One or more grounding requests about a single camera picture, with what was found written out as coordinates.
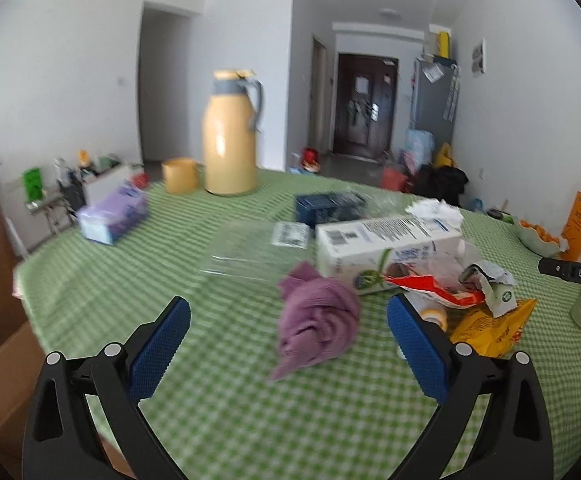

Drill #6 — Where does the blue box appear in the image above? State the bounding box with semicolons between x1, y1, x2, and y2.
295;192;366;226

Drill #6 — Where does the pile of oranges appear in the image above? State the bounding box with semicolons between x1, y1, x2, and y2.
519;219;562;243

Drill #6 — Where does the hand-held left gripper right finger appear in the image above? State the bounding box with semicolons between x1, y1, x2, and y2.
387;293;555;480

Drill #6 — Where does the green white torn wrapper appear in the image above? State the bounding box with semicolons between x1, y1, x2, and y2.
460;260;518;317

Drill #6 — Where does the white milk carton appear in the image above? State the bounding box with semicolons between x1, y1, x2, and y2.
315;215;466;296

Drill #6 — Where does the light blue plastic bag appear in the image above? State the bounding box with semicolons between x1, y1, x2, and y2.
404;129;435;166

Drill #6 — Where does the metal side table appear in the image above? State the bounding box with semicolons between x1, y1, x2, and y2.
25;195;87;236

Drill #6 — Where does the red snack wrapper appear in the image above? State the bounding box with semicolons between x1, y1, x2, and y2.
384;272;486;309

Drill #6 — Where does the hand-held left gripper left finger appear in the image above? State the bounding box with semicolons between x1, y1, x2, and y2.
22;296;192;480

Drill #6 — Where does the black bag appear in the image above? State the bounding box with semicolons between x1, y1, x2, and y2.
413;164;468;206

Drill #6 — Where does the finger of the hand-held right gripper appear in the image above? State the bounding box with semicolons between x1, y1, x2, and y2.
539;257;581;288

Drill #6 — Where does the yellow cup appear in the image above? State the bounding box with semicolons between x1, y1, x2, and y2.
162;157;200;195

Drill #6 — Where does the yellow snack bag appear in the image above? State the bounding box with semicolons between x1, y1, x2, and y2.
447;298;538;359

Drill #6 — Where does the white crumpled tissue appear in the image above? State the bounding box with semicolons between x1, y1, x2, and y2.
404;198;465;231

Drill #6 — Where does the purple tissue pack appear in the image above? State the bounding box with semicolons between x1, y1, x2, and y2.
77;182;150;246

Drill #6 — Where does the small green box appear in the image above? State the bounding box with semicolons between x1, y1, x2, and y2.
23;167;45;201

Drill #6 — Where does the flat clear labelled plastic bag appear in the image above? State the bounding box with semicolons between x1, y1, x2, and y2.
200;220;317;282

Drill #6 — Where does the pale green fruit bowl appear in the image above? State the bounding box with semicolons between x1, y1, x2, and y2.
513;217;568;257

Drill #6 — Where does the purple cloth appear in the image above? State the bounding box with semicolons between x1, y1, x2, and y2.
269;261;362;382

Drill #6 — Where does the grey refrigerator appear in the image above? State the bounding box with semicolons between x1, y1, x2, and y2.
409;57;458;171

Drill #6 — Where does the green checked tablecloth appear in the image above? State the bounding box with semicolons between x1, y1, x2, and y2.
13;167;581;480

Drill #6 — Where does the dark wooden entrance door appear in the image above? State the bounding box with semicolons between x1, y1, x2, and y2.
333;52;400;158

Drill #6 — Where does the yellow thermos jug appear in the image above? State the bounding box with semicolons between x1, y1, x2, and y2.
201;69;264;197

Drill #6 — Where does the small white bottle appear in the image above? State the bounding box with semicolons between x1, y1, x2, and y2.
410;292;448;332

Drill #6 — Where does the white storage box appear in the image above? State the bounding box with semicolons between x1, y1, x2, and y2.
84;165;144;206

